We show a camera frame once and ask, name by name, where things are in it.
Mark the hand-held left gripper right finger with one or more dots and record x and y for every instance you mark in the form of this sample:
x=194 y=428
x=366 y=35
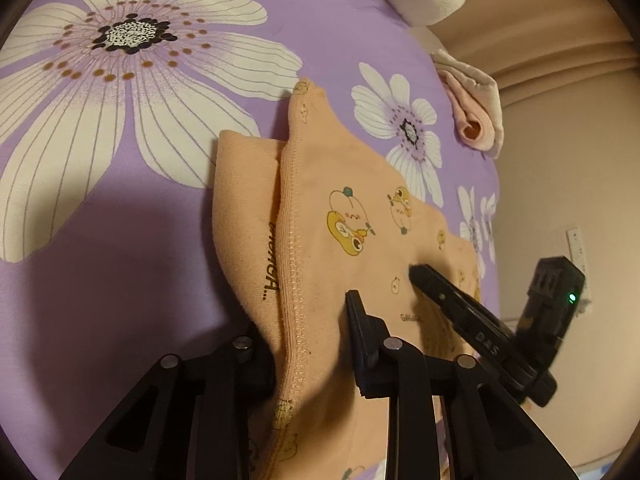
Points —
x=367 y=340

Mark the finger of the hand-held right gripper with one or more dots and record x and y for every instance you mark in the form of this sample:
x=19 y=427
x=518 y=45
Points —
x=470 y=317

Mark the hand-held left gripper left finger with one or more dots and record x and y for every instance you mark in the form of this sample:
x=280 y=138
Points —
x=220 y=385

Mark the orange cartoon print shirt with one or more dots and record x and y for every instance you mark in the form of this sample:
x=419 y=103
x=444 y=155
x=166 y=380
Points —
x=320 y=270

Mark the purple floral bedsheet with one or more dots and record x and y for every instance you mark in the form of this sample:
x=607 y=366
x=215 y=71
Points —
x=100 y=270

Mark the pink fleece-lined folded garment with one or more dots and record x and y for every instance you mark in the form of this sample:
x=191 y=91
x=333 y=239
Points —
x=475 y=110

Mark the beige curtain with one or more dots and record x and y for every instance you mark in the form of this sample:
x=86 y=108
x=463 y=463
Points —
x=550 y=35

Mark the white wall socket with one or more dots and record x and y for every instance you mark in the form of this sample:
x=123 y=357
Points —
x=579 y=255

